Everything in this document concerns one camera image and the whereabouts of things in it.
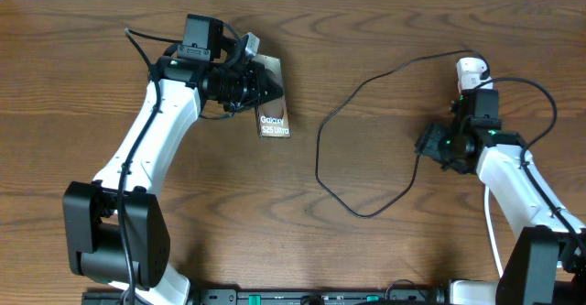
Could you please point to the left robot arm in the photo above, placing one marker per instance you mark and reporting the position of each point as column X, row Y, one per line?
column 115, row 230

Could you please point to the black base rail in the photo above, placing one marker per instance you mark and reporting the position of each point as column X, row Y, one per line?
column 399, row 292

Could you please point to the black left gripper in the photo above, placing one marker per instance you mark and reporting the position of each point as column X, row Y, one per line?
column 260, row 79

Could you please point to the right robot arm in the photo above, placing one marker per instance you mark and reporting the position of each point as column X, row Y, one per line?
column 546, row 265

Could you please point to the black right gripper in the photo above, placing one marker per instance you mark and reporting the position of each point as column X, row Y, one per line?
column 428, row 145

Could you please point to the white charger adapter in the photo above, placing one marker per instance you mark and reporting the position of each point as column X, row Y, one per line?
column 471, row 72

